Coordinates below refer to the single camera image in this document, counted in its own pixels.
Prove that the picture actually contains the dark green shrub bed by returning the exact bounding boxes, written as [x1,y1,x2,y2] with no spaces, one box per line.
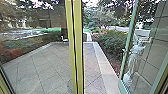
[96,29,129,59]

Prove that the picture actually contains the green framed glass window wall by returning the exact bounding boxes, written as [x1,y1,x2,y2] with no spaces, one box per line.
[0,0,85,94]

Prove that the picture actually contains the white outdoor chair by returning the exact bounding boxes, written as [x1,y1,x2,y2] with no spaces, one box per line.
[60,34,69,44]

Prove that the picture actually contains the red shrub bed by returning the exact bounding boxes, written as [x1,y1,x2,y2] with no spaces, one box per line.
[0,46,31,64]

